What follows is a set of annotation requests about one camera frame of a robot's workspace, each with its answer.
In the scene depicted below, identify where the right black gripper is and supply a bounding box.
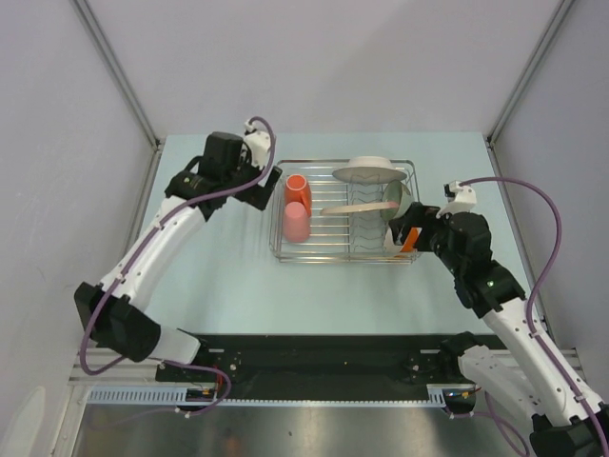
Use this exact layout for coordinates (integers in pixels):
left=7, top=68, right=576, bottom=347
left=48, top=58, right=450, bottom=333
left=388, top=202, right=463, bottom=276

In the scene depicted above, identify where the orange mug white inside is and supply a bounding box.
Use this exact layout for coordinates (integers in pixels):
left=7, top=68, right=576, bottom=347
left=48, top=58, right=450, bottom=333
left=284, top=174, right=312, bottom=216

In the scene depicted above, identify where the white and orange bowl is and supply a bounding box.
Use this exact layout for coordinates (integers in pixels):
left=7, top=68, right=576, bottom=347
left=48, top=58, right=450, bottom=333
left=383, top=228, right=422, bottom=255

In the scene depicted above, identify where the green bowl brown rim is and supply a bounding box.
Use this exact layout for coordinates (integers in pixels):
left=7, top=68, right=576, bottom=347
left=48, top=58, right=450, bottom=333
left=381, top=180, right=413, bottom=222

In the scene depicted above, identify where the beige and pink floral plate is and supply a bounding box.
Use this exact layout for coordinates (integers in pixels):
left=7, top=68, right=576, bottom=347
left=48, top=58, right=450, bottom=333
left=320, top=201, right=400, bottom=216

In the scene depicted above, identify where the pink plastic cup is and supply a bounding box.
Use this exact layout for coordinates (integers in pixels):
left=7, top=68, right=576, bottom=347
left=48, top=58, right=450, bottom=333
left=283, top=202, right=310, bottom=243

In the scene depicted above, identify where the metal wire dish rack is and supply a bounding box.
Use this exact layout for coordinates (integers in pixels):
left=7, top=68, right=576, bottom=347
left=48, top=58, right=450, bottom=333
left=269, top=159, right=419, bottom=264

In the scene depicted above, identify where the large white grey-rimmed plate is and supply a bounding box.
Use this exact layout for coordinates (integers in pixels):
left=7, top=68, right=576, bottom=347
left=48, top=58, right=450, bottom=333
left=332, top=156, right=407, bottom=184

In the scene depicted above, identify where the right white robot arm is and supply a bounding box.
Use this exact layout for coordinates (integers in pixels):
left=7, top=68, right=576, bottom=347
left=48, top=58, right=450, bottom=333
left=385, top=202, right=608, bottom=456

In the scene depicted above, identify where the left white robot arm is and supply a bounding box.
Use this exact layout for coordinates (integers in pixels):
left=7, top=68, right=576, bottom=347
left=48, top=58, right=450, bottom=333
left=74, top=126, right=282, bottom=381

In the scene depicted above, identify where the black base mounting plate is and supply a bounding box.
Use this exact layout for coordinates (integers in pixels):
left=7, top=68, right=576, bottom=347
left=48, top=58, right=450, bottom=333
left=156, top=332, right=524, bottom=401

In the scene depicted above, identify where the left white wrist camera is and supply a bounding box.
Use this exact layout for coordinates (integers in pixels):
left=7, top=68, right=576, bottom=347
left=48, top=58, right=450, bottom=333
left=242, top=122, right=271, bottom=170

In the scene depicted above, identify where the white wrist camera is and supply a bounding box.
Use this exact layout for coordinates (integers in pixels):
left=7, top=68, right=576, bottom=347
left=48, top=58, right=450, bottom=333
left=242, top=122, right=271, bottom=170
left=436, top=181, right=478, bottom=219

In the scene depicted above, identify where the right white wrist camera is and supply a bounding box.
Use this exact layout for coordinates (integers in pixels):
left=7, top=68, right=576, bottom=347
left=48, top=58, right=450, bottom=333
left=436, top=181, right=478, bottom=219

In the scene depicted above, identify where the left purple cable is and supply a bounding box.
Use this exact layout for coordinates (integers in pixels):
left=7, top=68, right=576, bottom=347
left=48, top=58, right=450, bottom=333
left=78, top=115, right=276, bottom=427

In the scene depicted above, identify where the purple cable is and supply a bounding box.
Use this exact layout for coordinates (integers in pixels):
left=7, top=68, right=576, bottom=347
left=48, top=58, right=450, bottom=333
left=446, top=176, right=600, bottom=457
left=78, top=115, right=276, bottom=427

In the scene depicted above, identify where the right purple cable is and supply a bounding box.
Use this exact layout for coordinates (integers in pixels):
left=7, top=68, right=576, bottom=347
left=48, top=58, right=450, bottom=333
left=446, top=176, right=600, bottom=457

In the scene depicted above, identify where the white slotted cable duct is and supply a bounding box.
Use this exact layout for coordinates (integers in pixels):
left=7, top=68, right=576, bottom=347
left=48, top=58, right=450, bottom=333
left=88, top=384, right=481, bottom=407

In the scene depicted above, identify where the left aluminium frame post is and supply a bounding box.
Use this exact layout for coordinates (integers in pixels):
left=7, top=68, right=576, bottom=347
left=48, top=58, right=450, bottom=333
left=70, top=0, right=161, bottom=149

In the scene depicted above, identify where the aluminium frame post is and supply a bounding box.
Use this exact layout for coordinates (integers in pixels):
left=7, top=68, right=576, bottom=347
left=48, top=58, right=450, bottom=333
left=70, top=0, right=161, bottom=149
left=486, top=0, right=577, bottom=146

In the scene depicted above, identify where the aluminium front rail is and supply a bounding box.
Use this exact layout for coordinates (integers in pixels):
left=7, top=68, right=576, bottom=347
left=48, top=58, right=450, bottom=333
left=69, top=347, right=166, bottom=387

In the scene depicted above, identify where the right aluminium frame post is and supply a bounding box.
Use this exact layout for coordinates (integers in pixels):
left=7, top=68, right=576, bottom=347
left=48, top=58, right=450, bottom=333
left=486, top=0, right=577, bottom=146

